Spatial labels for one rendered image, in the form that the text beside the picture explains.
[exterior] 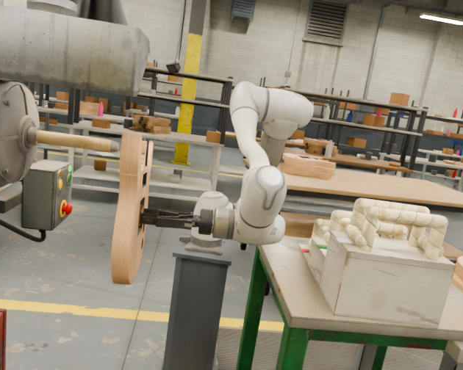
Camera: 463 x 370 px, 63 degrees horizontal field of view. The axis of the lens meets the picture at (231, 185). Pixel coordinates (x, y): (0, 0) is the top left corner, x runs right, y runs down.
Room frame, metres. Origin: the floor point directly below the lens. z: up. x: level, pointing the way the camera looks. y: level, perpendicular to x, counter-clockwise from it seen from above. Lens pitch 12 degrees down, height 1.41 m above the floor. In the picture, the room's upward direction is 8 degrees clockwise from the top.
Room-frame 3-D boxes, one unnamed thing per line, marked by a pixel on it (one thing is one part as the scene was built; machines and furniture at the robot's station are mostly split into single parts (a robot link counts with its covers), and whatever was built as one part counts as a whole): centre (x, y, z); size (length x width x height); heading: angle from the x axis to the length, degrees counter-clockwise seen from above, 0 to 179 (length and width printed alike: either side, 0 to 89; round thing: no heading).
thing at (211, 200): (1.76, 0.07, 0.87); 0.18 x 0.16 x 0.22; 100
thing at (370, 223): (0.88, -0.35, 1.15); 0.03 x 0.03 x 0.09
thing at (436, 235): (0.89, -0.51, 1.15); 0.03 x 0.03 x 0.09
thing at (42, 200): (1.18, 0.67, 0.99); 0.24 x 0.21 x 0.26; 97
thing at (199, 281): (1.76, 0.08, 0.35); 0.28 x 0.28 x 0.70; 89
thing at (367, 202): (0.97, -0.43, 1.20); 0.20 x 0.03 x 0.03; 93
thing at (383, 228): (1.05, -0.42, 1.12); 0.20 x 0.03 x 0.03; 93
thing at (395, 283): (0.93, -0.43, 1.02); 0.27 x 0.15 x 0.17; 94
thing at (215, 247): (1.76, 0.10, 0.73); 0.22 x 0.18 x 0.06; 89
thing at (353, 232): (0.92, -0.33, 1.12); 0.11 x 0.03 x 0.03; 4
